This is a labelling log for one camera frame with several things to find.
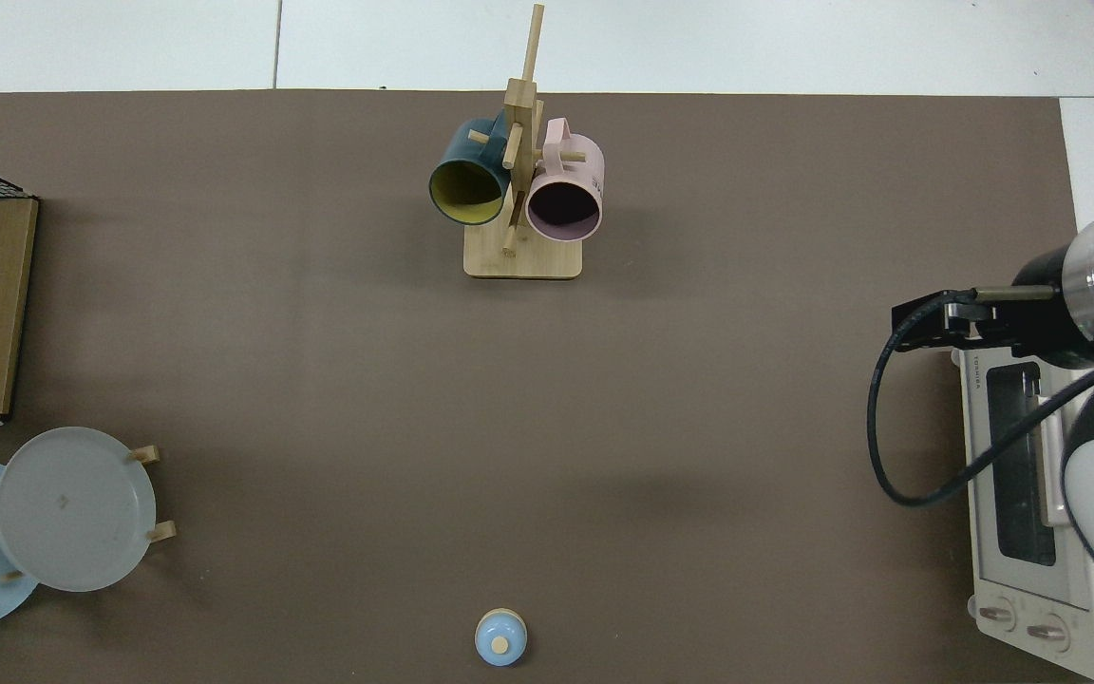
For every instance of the brown table cloth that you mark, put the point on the brown table cloth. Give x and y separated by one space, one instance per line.
604 427

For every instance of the grey plate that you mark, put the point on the grey plate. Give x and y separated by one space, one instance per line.
72 513

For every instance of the pink cup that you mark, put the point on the pink cup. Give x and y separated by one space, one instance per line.
575 171

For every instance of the dark teal cup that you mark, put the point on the dark teal cup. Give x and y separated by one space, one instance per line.
457 152

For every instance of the pale toaster oven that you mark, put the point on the pale toaster oven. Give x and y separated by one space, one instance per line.
1012 570

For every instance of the wooden plate rack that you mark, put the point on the wooden plate rack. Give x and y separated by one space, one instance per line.
163 532

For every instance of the wooden cup stand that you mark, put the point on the wooden cup stand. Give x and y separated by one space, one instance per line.
523 261

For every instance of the small blue round bell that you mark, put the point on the small blue round bell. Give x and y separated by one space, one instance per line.
499 638

